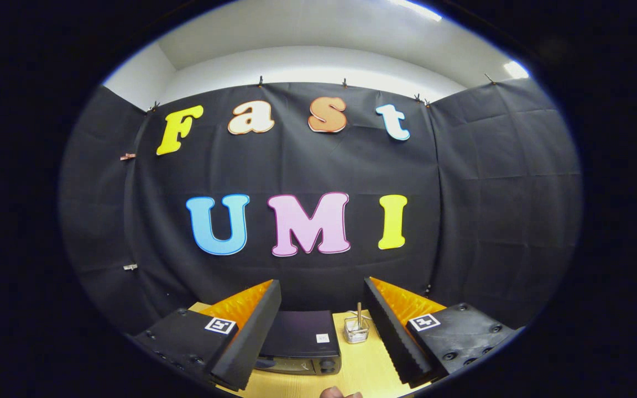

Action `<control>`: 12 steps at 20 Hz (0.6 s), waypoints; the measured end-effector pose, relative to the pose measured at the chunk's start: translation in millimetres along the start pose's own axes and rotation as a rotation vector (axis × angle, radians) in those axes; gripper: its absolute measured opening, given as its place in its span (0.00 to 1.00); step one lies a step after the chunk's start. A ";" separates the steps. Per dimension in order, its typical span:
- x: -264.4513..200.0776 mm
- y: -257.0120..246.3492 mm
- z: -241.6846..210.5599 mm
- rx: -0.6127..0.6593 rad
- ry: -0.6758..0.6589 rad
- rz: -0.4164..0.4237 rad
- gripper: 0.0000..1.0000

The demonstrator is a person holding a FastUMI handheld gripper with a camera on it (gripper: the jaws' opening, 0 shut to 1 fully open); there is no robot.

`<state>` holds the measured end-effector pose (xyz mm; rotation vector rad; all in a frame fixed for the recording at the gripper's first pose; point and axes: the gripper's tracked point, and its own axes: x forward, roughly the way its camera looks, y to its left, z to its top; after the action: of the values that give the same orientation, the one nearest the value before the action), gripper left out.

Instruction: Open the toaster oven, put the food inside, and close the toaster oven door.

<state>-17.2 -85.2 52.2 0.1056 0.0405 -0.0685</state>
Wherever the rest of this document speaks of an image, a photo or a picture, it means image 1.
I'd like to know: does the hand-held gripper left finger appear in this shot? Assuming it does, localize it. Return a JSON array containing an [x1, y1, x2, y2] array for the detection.
[[133, 279, 282, 392]]

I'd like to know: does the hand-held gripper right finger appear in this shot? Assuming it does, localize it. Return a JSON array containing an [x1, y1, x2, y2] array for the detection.
[[363, 276, 524, 387]]

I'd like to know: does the black toaster oven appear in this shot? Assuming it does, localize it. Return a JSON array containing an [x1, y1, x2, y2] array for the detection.
[[255, 310, 343, 376]]

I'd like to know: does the row of dark backdrop clips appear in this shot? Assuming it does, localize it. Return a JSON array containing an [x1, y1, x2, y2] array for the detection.
[[147, 74, 496, 111]]

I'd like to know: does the short ceiling light panel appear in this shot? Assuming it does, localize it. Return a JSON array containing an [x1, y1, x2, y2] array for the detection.
[[504, 60, 530, 80]]

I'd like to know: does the long ceiling light strip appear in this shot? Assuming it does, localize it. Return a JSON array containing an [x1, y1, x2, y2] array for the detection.
[[388, 0, 443, 23]]

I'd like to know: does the wire mesh utensil holder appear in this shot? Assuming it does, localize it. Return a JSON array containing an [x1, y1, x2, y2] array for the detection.
[[344, 316, 370, 344]]

